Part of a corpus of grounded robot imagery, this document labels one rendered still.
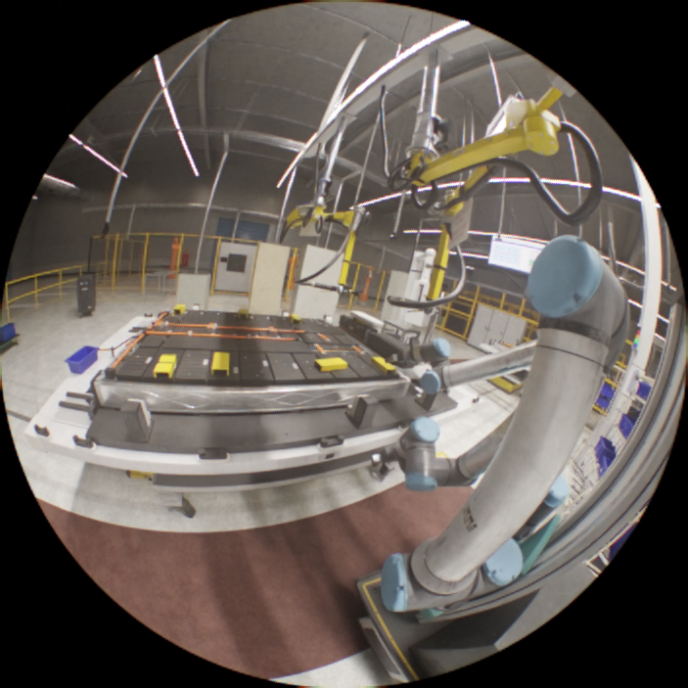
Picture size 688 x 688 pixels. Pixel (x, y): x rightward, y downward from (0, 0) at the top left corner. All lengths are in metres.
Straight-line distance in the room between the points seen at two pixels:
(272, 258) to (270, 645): 6.00
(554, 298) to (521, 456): 0.19
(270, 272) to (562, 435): 5.56
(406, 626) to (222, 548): 1.05
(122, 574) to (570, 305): 1.92
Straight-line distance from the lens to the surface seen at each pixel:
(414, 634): 1.27
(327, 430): 0.90
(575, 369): 0.28
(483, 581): 0.61
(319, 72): 10.81
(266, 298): 5.63
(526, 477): 0.31
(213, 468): 0.82
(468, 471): 0.64
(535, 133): 0.68
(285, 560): 1.50
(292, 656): 1.49
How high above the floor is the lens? 1.46
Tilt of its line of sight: 17 degrees down
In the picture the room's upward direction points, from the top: 13 degrees clockwise
